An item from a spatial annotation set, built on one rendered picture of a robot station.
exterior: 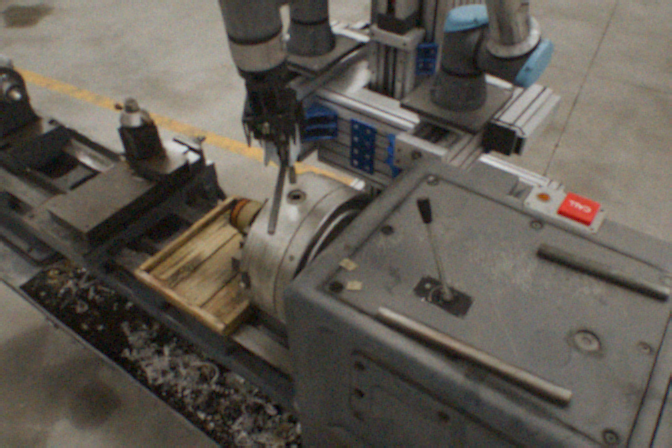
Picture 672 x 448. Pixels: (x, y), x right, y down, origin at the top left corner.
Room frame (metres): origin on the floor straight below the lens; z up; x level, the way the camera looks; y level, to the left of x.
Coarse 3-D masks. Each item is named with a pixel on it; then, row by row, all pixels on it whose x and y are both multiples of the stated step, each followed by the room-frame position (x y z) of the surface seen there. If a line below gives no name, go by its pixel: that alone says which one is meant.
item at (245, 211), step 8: (240, 200) 0.91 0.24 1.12; (248, 200) 0.91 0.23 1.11; (256, 200) 0.91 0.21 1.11; (232, 208) 0.89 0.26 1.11; (240, 208) 0.88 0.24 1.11; (248, 208) 0.88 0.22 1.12; (256, 208) 0.87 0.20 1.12; (232, 216) 0.87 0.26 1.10; (240, 216) 0.86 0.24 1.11; (248, 216) 0.86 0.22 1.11; (256, 216) 0.86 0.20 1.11; (232, 224) 0.87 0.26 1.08; (240, 224) 0.85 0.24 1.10; (248, 224) 0.84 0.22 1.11; (240, 232) 0.85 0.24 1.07
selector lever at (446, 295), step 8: (432, 232) 0.57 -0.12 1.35; (432, 240) 0.57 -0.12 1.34; (432, 248) 0.56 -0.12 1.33; (440, 264) 0.55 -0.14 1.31; (440, 272) 0.54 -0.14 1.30; (440, 280) 0.54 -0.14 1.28; (448, 288) 0.53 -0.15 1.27; (440, 296) 0.53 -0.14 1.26; (448, 296) 0.52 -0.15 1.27; (456, 296) 0.53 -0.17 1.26; (440, 304) 0.51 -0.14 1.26; (448, 304) 0.51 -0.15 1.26; (456, 304) 0.51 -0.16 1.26
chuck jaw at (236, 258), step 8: (248, 232) 0.82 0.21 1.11; (240, 240) 0.79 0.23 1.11; (240, 248) 0.78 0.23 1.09; (232, 256) 0.74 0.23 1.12; (240, 256) 0.74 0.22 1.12; (232, 264) 0.73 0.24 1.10; (240, 272) 0.72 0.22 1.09; (248, 272) 0.69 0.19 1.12; (248, 280) 0.69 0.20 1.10; (248, 288) 0.69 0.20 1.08
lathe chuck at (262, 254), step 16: (304, 176) 0.85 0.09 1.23; (320, 176) 0.86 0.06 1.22; (288, 192) 0.80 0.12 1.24; (304, 192) 0.80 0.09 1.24; (320, 192) 0.80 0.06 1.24; (288, 208) 0.76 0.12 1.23; (304, 208) 0.75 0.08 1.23; (256, 224) 0.74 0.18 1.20; (288, 224) 0.73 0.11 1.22; (256, 240) 0.72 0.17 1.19; (272, 240) 0.71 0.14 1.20; (288, 240) 0.70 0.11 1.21; (256, 256) 0.70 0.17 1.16; (272, 256) 0.68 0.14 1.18; (256, 272) 0.68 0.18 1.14; (272, 272) 0.67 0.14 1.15; (256, 288) 0.67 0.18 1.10; (272, 288) 0.65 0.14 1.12; (256, 304) 0.68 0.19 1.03; (272, 304) 0.65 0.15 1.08
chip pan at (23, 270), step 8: (0, 248) 1.29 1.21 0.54; (8, 248) 1.29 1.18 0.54; (16, 248) 1.29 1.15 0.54; (0, 256) 1.26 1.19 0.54; (8, 256) 1.26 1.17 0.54; (16, 256) 1.26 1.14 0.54; (0, 264) 1.22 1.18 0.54; (8, 264) 1.22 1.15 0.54; (16, 264) 1.22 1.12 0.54; (24, 264) 1.22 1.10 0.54; (0, 272) 1.19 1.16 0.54; (8, 272) 1.19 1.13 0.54; (16, 272) 1.19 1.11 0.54; (24, 272) 1.19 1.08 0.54; (32, 272) 1.19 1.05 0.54; (8, 280) 1.15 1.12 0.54; (16, 280) 1.15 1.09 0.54; (24, 280) 1.15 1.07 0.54
